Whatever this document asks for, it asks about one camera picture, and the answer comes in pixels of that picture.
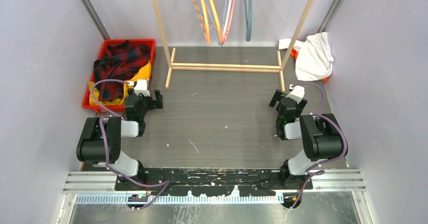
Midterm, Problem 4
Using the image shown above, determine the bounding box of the teal plastic hanger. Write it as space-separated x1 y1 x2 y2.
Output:
244 0 252 41

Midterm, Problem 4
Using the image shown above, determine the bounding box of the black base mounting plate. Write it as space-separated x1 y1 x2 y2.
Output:
115 167 313 197

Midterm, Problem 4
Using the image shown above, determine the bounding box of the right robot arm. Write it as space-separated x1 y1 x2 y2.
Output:
269 86 347 189

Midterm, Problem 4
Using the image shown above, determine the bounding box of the light blue wire hanger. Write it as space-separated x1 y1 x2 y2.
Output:
218 0 229 46

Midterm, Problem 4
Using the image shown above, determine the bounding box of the aluminium rail frame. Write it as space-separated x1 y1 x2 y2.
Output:
63 169 366 208

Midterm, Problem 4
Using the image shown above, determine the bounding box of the orange notched hanger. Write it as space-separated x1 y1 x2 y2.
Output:
192 0 206 34

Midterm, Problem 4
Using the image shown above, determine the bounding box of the wooden clothes rack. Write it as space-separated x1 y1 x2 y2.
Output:
151 0 314 91

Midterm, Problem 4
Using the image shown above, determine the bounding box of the white cloth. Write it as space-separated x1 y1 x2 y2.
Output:
292 32 334 81

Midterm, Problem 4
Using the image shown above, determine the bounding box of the red plaid garment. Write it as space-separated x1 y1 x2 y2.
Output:
93 40 152 101

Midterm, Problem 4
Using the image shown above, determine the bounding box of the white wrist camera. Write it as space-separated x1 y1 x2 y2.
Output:
286 84 305 103
133 79 150 97

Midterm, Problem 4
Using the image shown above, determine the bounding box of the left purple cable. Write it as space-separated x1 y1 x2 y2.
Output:
89 79 171 211

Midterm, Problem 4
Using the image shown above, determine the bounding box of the pink plastic hanger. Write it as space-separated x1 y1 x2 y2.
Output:
224 0 236 44

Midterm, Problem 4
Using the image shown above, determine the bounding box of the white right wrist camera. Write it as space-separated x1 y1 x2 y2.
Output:
286 84 305 103

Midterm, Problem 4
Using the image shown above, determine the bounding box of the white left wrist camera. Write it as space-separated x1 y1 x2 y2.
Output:
133 79 150 97

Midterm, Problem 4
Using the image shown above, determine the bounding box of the orange object under cloth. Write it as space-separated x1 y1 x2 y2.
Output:
290 49 329 82

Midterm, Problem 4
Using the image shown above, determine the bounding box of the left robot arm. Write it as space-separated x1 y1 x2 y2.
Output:
76 89 163 190

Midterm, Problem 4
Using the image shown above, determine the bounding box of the yellow pleated skirt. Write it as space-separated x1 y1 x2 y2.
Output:
83 64 151 109

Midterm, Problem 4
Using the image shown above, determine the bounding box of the orange plastic hanger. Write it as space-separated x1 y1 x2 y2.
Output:
199 0 222 44

